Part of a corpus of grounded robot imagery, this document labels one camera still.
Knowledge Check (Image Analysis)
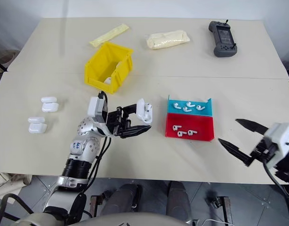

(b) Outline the teal plastic tray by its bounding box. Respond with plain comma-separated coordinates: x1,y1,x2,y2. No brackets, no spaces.
167,94,214,117

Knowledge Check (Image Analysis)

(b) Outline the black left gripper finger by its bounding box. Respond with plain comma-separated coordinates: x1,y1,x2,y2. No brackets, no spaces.
122,103,139,119
118,125,152,139

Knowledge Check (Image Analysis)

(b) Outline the light grey robot torso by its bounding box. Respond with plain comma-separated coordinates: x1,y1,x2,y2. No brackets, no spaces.
12,211,191,226

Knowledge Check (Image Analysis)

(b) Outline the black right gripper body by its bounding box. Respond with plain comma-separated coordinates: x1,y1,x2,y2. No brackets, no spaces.
244,138,281,168

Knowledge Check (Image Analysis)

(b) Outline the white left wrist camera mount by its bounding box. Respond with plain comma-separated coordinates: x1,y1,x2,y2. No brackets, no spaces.
87,96,109,124

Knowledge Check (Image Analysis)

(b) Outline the yellow plastic bin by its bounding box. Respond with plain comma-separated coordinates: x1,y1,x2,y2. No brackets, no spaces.
84,42,134,95

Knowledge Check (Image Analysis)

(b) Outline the metal table bracket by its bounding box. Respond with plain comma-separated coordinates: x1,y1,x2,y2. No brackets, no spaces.
89,192,105,218
211,196,233,226

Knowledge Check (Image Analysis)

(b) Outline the cream stuffed plastic bag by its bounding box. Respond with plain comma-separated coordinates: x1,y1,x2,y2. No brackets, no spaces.
146,29,191,50

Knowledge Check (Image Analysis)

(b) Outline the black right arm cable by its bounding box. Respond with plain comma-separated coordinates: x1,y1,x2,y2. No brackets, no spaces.
263,161,289,226

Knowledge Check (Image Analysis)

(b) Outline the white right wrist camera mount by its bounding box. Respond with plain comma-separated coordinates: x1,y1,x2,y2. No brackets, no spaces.
263,122,289,166

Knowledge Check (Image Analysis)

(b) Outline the red plastic tray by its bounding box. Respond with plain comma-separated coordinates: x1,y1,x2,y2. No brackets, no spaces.
165,113,216,142

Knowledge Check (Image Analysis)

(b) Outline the dark rounded shape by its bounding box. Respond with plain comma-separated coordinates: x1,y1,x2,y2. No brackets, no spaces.
166,180,193,222
100,183,143,216

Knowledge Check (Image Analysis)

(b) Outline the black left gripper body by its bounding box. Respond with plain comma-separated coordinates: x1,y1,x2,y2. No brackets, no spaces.
106,106,133,138

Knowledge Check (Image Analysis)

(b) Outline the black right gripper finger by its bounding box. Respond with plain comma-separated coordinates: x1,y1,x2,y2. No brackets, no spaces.
217,138,251,164
235,118,269,136

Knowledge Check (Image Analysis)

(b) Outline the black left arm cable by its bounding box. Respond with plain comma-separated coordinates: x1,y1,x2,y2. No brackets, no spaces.
84,90,113,192

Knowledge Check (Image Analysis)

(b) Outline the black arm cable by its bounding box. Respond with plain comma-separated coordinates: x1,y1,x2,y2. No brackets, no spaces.
84,90,113,192
263,161,289,226

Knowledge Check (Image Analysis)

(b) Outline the thin white cable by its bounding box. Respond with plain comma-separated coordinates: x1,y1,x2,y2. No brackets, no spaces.
198,218,230,226

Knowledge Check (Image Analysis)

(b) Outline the long pale yellow plastic bag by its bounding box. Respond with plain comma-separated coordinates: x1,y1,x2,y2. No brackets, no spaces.
88,23,130,48

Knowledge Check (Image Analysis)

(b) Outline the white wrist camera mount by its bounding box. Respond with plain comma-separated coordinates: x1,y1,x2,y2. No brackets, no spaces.
263,122,289,166
87,96,109,124

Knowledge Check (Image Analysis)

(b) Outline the beige cloth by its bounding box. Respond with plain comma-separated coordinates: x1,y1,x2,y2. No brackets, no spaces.
0,171,32,199

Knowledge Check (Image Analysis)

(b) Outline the grey handheld controller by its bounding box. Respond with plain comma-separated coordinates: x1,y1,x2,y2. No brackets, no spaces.
208,19,238,58

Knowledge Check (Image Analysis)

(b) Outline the black looped cable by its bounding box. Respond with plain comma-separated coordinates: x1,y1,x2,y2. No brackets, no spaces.
0,193,35,223

